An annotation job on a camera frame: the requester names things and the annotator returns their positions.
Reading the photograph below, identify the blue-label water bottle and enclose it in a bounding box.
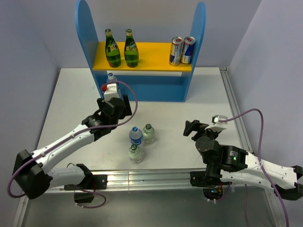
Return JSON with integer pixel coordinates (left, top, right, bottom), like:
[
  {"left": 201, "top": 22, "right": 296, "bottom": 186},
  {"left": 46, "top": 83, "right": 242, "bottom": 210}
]
[
  {"left": 129, "top": 127, "right": 143, "bottom": 146},
  {"left": 107, "top": 73, "right": 122, "bottom": 98}
]

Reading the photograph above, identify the clear glass bottle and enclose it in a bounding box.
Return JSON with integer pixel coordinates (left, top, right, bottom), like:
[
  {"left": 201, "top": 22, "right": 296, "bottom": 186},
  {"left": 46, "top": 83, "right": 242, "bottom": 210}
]
[
  {"left": 142, "top": 123, "right": 155, "bottom": 144},
  {"left": 129, "top": 144, "right": 143, "bottom": 164}
]

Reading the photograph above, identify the green glass bottle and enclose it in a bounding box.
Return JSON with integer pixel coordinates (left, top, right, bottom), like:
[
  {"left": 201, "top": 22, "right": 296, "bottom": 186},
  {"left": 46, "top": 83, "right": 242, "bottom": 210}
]
[
  {"left": 124, "top": 29, "right": 139, "bottom": 68},
  {"left": 105, "top": 28, "right": 121, "bottom": 68}
]

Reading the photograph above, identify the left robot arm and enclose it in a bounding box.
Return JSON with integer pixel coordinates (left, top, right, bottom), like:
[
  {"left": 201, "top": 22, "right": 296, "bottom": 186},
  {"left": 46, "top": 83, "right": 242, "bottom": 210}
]
[{"left": 12, "top": 95, "right": 133, "bottom": 199}]

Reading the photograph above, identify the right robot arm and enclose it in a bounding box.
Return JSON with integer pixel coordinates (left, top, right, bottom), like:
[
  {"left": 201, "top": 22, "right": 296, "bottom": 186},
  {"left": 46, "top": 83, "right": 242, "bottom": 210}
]
[{"left": 183, "top": 116, "right": 303, "bottom": 201}]

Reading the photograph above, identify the blue and yellow shelf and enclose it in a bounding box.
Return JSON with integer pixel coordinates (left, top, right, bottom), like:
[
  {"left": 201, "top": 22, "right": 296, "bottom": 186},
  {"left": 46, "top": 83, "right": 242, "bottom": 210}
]
[{"left": 75, "top": 0, "right": 206, "bottom": 102}]

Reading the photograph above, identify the left energy drink can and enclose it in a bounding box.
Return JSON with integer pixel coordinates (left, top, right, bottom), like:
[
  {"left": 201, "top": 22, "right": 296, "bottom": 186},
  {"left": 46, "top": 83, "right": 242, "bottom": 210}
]
[{"left": 169, "top": 36, "right": 183, "bottom": 66}]

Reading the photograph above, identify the energy drink can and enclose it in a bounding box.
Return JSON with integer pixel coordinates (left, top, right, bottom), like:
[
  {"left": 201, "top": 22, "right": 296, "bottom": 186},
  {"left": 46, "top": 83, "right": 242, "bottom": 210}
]
[
  {"left": 180, "top": 36, "right": 196, "bottom": 65},
  {"left": 169, "top": 36, "right": 183, "bottom": 66}
]

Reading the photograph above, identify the right energy drink can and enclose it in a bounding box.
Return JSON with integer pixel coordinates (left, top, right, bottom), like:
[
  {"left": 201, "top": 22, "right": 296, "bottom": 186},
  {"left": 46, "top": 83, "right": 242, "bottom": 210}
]
[{"left": 180, "top": 36, "right": 196, "bottom": 65}]

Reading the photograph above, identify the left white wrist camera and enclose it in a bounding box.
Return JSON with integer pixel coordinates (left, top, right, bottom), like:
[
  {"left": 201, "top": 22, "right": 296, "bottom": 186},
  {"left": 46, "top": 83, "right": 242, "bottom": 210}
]
[{"left": 101, "top": 83, "right": 120, "bottom": 101}]

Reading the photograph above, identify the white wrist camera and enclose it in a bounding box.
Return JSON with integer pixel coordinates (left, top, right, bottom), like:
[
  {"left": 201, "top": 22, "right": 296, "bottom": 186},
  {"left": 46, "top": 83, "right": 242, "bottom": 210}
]
[
  {"left": 205, "top": 115, "right": 228, "bottom": 132},
  {"left": 101, "top": 83, "right": 120, "bottom": 101}
]

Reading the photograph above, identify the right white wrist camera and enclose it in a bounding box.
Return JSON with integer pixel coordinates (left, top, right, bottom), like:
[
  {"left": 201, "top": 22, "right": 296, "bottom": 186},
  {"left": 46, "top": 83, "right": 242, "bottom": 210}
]
[{"left": 205, "top": 115, "right": 228, "bottom": 132}]

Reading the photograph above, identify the aluminium side rail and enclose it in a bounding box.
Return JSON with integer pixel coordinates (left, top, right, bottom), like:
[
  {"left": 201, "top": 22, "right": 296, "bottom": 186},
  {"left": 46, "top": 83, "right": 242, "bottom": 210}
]
[{"left": 219, "top": 67, "right": 254, "bottom": 154}]

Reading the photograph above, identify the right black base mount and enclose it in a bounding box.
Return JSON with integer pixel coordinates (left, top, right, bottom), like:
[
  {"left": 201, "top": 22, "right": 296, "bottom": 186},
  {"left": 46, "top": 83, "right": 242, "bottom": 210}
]
[{"left": 190, "top": 171, "right": 231, "bottom": 202}]

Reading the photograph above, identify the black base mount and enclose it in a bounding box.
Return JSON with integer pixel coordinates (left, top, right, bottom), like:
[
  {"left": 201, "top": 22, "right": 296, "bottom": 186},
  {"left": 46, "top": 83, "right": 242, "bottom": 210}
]
[
  {"left": 190, "top": 171, "right": 231, "bottom": 202},
  {"left": 64, "top": 175, "right": 107, "bottom": 209}
]

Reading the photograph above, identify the aluminium front rail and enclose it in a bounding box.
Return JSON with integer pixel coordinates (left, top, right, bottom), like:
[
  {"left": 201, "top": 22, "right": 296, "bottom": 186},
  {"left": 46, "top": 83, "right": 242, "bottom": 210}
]
[{"left": 21, "top": 166, "right": 272, "bottom": 193}]

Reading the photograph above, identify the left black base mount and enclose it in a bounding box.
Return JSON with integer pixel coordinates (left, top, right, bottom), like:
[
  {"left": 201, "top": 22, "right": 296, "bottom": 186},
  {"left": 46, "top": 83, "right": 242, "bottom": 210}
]
[{"left": 64, "top": 175, "right": 107, "bottom": 209}]

